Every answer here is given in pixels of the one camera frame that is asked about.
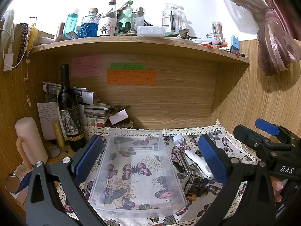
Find butterfly print lace cloth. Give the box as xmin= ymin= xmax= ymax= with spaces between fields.
xmin=79 ymin=124 xmax=259 ymax=225

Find green spray bottle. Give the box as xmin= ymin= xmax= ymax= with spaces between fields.
xmin=116 ymin=1 xmax=133 ymax=35

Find blue glass decanter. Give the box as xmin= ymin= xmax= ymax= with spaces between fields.
xmin=79 ymin=8 xmax=100 ymax=38

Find stack of books and papers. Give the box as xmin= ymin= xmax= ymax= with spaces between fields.
xmin=41 ymin=81 xmax=131 ymax=128

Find blue box on shelf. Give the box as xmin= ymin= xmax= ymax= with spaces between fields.
xmin=230 ymin=35 xmax=240 ymax=54

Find pink sticky note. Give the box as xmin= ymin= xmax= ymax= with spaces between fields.
xmin=71 ymin=56 xmax=100 ymax=77

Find person's right hand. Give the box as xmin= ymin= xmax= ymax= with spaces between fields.
xmin=270 ymin=176 xmax=284 ymax=203

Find teal plastic bottle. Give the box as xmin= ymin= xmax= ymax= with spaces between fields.
xmin=63 ymin=13 xmax=78 ymax=36

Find wooden shelf board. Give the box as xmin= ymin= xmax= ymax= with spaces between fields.
xmin=31 ymin=36 xmax=250 ymax=65

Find orange sticky note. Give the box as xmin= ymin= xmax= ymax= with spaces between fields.
xmin=107 ymin=69 xmax=156 ymax=86

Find pink curtain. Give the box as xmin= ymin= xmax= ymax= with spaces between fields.
xmin=230 ymin=0 xmax=300 ymax=76

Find dark wine bottle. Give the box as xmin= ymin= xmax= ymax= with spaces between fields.
xmin=57 ymin=64 xmax=86 ymax=152

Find clear rectangular container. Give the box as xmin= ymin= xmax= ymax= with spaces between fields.
xmin=136 ymin=26 xmax=165 ymax=38

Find green sticky note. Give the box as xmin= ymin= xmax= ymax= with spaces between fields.
xmin=110 ymin=63 xmax=145 ymax=70

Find brown black small object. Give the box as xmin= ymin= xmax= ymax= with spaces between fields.
xmin=186 ymin=176 xmax=202 ymax=201

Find white card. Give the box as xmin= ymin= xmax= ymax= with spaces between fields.
xmin=109 ymin=110 xmax=128 ymax=125

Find white handheld lint shaver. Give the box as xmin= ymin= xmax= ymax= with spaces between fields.
xmin=185 ymin=150 xmax=214 ymax=180

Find round eyeglasses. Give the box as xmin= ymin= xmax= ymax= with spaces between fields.
xmin=46 ymin=146 xmax=68 ymax=158

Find white plug adapter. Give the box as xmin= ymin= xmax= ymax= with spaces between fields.
xmin=173 ymin=135 xmax=186 ymax=147

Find yellow lip balm tube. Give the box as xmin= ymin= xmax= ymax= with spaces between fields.
xmin=52 ymin=120 xmax=65 ymax=148

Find clear plastic storage bin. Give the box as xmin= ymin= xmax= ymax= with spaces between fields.
xmin=89 ymin=129 xmax=187 ymax=217

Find white handwritten note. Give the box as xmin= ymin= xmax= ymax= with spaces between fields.
xmin=37 ymin=102 xmax=59 ymax=140

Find white illustrated bottle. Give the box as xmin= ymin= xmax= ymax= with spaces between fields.
xmin=97 ymin=9 xmax=117 ymax=36

